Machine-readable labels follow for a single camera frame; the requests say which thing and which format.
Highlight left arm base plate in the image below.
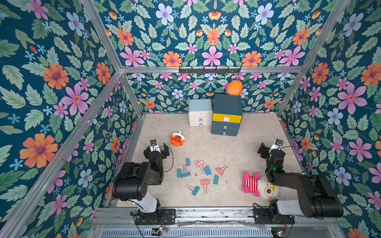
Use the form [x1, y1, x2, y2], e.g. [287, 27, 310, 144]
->
[133, 209, 176, 225]

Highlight pink binder clip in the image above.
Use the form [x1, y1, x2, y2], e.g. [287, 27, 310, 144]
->
[215, 165, 228, 176]
[195, 160, 205, 176]
[200, 179, 210, 194]

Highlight black hook rail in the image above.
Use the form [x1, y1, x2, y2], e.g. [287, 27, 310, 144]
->
[178, 66, 242, 74]

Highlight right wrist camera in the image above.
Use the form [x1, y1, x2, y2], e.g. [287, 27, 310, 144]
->
[269, 139, 283, 152]

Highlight dark teal drawer cabinet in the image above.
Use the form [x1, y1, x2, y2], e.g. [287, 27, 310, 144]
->
[211, 94, 243, 136]

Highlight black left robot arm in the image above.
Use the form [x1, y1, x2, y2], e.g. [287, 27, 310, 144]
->
[112, 140, 170, 216]

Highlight orange plush ball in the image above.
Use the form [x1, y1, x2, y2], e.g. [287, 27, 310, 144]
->
[226, 80, 243, 96]

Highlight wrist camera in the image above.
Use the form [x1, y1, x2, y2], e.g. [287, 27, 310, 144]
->
[269, 139, 283, 152]
[150, 139, 161, 153]

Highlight pink striped plush doll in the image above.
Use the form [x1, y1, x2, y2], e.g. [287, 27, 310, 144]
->
[242, 172, 279, 201]

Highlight teal binder clip bottom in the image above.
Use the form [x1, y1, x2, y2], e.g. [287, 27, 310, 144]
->
[186, 184, 200, 196]

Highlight dark teal drawer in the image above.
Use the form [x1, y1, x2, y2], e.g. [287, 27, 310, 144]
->
[212, 121, 240, 134]

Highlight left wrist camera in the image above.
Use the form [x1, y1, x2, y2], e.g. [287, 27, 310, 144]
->
[150, 139, 161, 153]

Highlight yellow top drawer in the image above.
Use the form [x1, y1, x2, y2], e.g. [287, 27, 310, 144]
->
[212, 114, 243, 124]

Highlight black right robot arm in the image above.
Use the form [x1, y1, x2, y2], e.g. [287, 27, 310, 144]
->
[258, 140, 344, 219]

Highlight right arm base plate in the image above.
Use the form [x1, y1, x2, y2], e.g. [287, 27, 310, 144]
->
[253, 207, 295, 225]

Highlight pink binder clip bottom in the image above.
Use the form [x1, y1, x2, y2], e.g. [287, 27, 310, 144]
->
[200, 179, 210, 194]

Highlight light blue white mini drawers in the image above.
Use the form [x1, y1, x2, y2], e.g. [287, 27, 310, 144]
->
[189, 99, 213, 127]

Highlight orange tiger toy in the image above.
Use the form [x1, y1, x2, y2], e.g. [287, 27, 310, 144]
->
[170, 131, 186, 146]

